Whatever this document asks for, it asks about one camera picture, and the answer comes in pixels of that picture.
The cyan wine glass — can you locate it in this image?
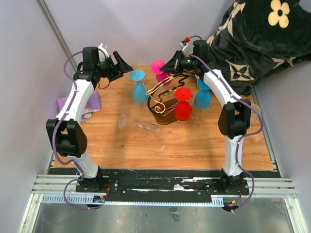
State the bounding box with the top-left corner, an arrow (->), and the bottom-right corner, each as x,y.
129,69 -> 148,103
194,79 -> 211,109

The back cyan wine glass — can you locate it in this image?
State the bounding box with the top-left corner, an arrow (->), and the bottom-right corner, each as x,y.
129,69 -> 148,103

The front cyan wine glass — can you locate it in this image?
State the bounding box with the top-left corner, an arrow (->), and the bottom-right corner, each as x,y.
194,79 -> 211,109

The clear wine glass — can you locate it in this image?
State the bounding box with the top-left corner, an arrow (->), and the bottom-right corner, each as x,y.
118,114 -> 162,134
250,104 -> 260,122

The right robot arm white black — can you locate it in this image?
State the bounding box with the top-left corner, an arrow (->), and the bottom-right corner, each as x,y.
159,40 -> 252,195

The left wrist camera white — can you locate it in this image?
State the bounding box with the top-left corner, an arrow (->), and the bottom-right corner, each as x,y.
98,43 -> 109,62

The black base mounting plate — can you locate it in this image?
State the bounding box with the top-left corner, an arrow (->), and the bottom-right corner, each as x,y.
76,169 -> 244,202

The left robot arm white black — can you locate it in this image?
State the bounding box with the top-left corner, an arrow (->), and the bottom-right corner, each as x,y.
46,43 -> 133,192

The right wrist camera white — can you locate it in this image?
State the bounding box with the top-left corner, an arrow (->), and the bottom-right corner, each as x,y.
180,40 -> 191,56

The black floral plush pillow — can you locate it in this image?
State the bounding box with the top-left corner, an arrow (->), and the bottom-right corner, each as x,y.
200,0 -> 311,95

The magenta wine glass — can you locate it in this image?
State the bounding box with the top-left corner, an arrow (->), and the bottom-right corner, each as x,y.
151,60 -> 170,83

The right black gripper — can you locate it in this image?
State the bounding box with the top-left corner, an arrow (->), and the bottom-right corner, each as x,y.
159,51 -> 196,77

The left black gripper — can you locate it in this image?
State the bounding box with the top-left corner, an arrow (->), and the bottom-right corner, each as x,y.
96,51 -> 133,82

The gold wire wine glass rack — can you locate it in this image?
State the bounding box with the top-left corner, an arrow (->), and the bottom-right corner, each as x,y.
146,72 -> 193,125

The slotted grey cable duct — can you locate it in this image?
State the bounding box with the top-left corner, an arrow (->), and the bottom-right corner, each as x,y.
41,193 -> 224,207

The aluminium corner rail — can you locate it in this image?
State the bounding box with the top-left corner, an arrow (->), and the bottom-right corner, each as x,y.
35,0 -> 72,58

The red wine glass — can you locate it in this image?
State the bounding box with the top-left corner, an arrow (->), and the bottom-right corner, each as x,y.
174,87 -> 192,121

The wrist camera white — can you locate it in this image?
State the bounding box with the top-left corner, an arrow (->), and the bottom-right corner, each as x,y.
98,43 -> 109,62
180,40 -> 191,56

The purple cloth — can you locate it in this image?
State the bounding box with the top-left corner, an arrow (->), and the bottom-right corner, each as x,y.
56,90 -> 101,122

